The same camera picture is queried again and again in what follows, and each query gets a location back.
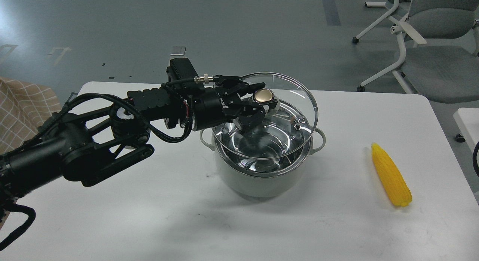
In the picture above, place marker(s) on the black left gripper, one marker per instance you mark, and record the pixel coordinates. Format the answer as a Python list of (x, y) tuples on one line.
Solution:
[(220, 104)]

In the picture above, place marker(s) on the glass pot lid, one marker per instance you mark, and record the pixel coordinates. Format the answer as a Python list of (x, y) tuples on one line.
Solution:
[(283, 130)]

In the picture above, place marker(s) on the pale green cooking pot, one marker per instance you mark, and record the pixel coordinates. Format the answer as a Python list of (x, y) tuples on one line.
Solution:
[(263, 178)]

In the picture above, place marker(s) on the beige checkered cloth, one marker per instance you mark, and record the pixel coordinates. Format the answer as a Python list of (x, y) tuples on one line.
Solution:
[(24, 107)]

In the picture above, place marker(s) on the yellow corn cob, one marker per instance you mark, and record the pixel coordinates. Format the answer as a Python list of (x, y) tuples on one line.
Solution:
[(391, 178)]

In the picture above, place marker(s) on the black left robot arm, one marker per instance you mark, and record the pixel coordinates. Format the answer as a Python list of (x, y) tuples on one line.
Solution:
[(98, 135)]

